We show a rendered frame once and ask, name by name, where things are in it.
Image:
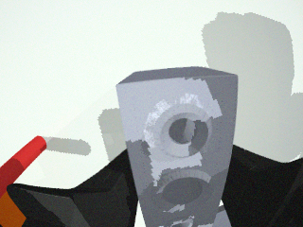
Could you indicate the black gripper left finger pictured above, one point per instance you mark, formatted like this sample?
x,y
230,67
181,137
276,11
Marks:
x,y
107,199

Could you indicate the red peg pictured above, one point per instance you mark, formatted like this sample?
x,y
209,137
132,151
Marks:
x,y
14,167

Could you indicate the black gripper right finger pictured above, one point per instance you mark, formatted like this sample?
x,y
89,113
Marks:
x,y
257,188

